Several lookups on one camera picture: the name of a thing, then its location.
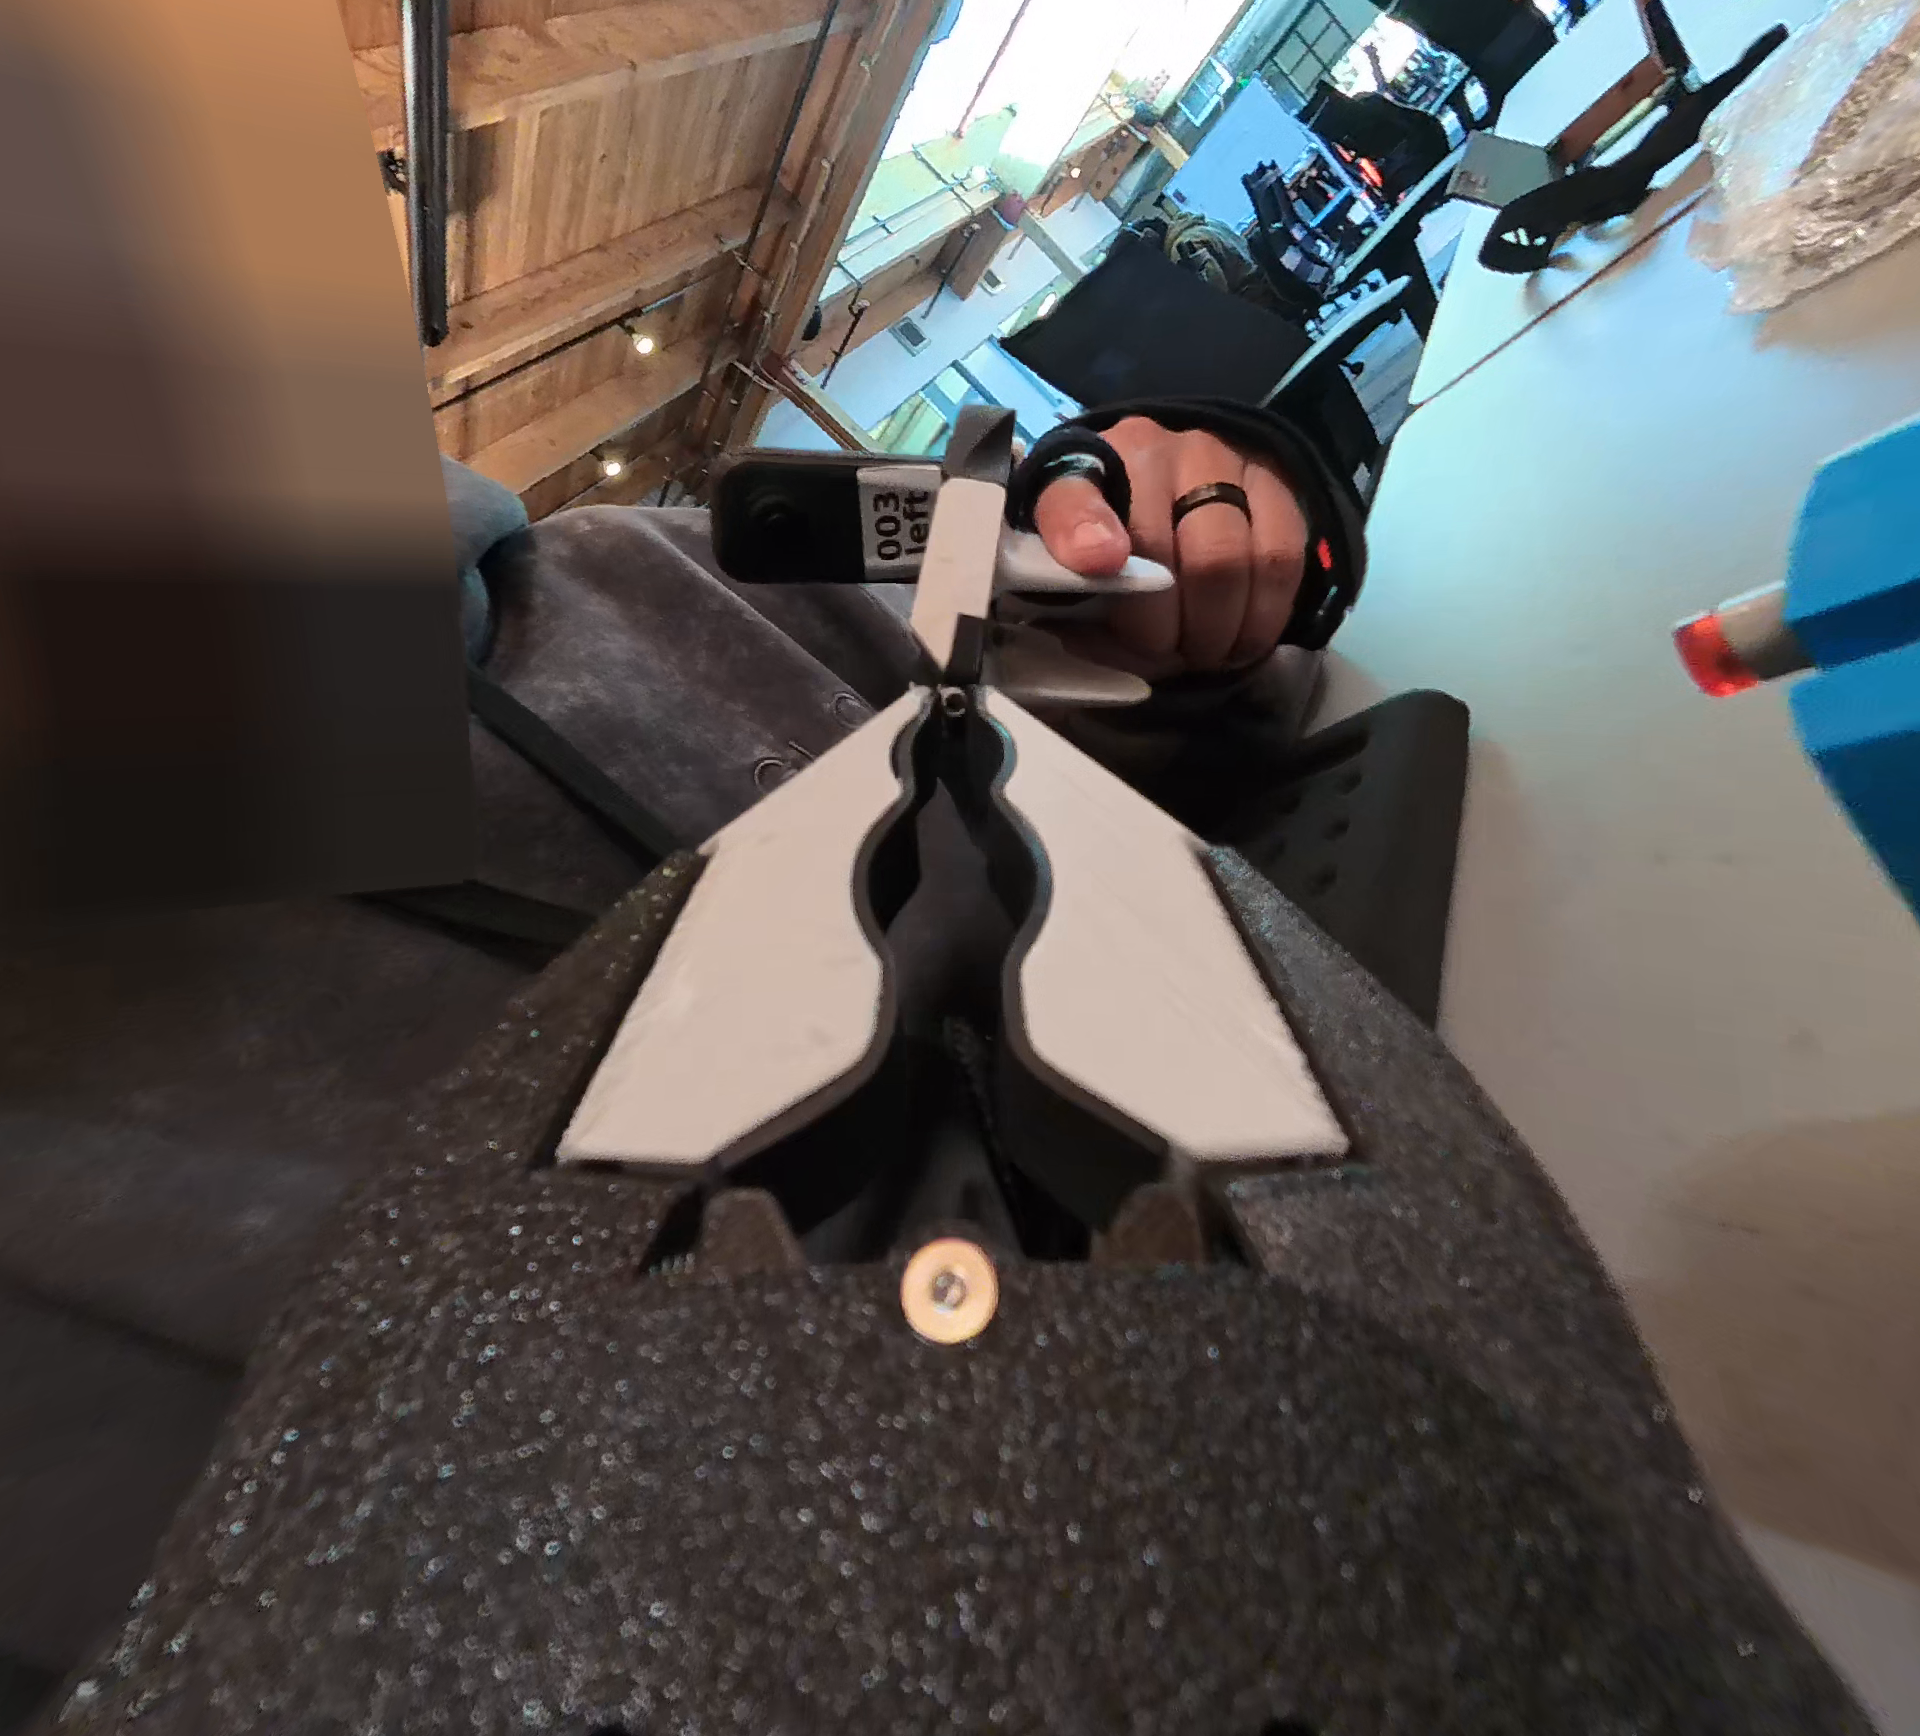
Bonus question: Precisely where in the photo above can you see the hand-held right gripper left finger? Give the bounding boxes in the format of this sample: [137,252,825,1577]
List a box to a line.
[554,689,927,1176]

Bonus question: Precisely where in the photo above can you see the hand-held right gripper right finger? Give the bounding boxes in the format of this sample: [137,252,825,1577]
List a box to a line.
[973,701,1351,1169]

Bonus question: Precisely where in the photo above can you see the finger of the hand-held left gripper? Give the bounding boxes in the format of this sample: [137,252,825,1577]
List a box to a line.
[903,481,1007,692]

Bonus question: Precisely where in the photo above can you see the blue brick toy car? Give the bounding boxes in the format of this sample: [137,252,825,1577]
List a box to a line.
[1668,416,1920,921]

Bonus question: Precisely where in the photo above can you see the person's left hand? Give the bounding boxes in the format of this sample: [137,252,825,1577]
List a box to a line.
[1037,413,1332,677]

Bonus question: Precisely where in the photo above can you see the black office chair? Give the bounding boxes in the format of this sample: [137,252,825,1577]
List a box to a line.
[995,249,1423,486]

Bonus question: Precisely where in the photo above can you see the wooden pillar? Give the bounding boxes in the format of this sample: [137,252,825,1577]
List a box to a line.
[695,0,992,449]

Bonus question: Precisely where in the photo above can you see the black ceiling pipe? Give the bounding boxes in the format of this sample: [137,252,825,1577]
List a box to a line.
[389,0,455,350]

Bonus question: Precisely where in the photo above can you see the black folding stand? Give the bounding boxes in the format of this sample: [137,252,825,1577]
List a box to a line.
[1474,0,1794,279]

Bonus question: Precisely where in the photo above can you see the crumpled clear plastic bag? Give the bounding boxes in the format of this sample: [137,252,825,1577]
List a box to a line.
[1691,0,1920,317]

